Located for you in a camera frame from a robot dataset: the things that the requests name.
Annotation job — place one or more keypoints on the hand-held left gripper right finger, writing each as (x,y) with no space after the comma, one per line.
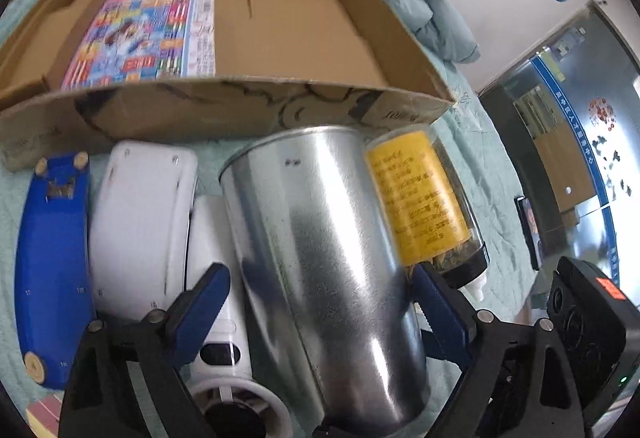
(440,313)

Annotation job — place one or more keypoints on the brown cardboard box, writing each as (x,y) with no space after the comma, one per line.
(290,33)

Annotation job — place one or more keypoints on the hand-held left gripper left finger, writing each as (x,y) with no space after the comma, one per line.
(200,308)

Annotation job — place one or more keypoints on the colourful printed sheet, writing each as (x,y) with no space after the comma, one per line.
(145,33)

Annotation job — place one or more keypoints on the white handheld fan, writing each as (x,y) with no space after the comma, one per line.
(212,238)

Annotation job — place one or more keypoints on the glass door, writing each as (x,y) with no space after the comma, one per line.
(575,128)

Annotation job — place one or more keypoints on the blue board with wooden discs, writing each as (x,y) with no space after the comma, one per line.
(52,268)

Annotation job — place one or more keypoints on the light green blanket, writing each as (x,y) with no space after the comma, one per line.
(495,178)

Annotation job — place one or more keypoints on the silver metal tin can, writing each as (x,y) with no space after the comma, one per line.
(310,238)

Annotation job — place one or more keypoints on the white plastic device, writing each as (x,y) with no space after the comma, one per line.
(140,218)

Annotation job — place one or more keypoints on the pastel Rubik's cube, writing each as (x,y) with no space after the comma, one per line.
(45,415)

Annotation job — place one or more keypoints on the yellow label jar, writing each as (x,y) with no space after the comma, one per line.
(415,198)

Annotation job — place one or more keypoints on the black smartphone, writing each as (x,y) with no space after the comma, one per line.
(528,233)

